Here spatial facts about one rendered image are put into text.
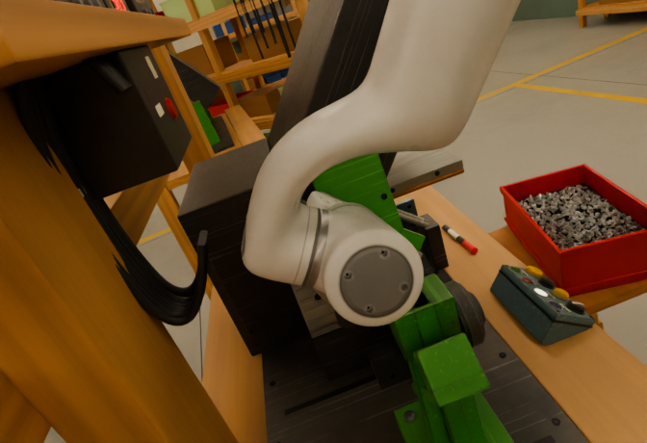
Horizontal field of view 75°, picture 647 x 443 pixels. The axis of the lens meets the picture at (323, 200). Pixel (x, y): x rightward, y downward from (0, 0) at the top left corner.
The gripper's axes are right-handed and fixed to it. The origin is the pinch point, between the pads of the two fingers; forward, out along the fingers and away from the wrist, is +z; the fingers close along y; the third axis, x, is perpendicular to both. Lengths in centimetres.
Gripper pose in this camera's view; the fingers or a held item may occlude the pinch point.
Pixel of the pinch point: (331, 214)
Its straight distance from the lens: 65.0
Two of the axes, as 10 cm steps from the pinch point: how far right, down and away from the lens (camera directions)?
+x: -4.2, 9.0, 0.9
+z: -1.0, -1.4, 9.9
